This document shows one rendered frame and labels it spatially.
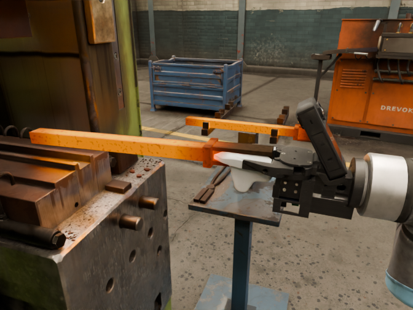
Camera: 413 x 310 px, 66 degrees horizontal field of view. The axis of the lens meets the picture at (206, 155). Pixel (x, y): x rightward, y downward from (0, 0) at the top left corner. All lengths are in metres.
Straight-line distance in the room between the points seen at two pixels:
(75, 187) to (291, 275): 1.42
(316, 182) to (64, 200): 0.42
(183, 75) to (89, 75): 3.68
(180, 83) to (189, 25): 4.83
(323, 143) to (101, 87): 0.62
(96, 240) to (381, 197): 0.45
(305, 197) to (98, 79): 0.62
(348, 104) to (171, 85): 2.30
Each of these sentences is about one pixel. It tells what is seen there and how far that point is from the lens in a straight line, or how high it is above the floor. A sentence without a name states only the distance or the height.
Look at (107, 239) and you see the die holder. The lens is 0.64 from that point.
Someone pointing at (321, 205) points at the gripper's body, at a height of 0.99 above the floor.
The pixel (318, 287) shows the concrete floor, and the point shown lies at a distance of 1.83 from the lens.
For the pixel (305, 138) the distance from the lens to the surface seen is 0.96.
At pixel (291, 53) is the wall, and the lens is 8.22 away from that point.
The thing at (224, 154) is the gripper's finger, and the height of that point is 1.05.
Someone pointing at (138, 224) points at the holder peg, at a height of 0.88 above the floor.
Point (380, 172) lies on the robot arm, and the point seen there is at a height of 1.06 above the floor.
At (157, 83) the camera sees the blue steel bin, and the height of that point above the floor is 0.41.
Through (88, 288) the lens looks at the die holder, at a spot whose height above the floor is 0.81.
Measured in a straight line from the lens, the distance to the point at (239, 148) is 0.48.
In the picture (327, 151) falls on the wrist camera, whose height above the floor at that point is 1.08.
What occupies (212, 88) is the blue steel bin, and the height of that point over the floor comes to 0.40.
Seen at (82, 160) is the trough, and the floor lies 0.99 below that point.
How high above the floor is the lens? 1.24
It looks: 23 degrees down
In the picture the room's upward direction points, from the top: straight up
